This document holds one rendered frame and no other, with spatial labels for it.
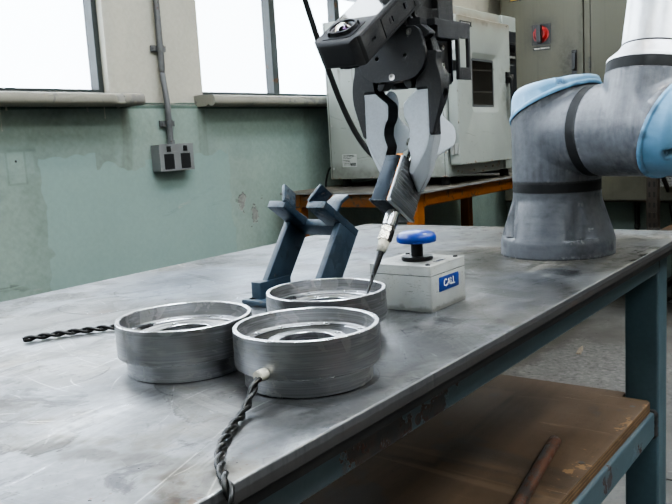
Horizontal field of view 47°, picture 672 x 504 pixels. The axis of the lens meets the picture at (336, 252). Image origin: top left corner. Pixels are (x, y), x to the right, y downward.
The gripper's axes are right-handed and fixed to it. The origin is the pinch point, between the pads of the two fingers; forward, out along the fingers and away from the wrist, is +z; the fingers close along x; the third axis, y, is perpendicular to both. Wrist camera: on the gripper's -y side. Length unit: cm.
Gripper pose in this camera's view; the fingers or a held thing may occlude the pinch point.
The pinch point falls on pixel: (402, 178)
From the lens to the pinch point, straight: 71.2
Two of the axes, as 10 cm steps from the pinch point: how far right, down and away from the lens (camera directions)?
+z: 0.6, 9.9, 1.4
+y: 6.3, -1.5, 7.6
